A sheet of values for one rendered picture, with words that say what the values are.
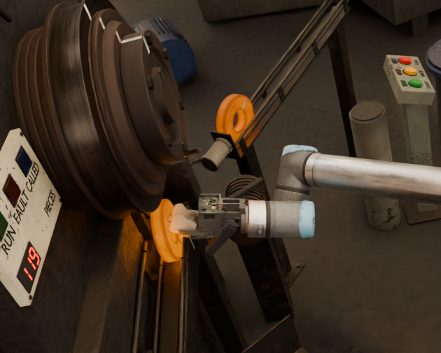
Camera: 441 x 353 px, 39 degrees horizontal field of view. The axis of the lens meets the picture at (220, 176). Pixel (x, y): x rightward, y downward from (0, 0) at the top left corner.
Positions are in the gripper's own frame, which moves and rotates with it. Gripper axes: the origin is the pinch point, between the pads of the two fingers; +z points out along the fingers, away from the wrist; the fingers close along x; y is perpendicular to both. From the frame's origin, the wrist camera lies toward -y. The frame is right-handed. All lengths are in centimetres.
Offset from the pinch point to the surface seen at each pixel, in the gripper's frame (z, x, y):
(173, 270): -1.9, 5.9, -10.2
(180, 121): -4.7, -3.9, 28.0
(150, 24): 30, -230, -53
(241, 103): -20, -49, 5
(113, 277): 8.5, 25.1, 8.4
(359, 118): -59, -61, -8
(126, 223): 8.1, 7.5, 7.1
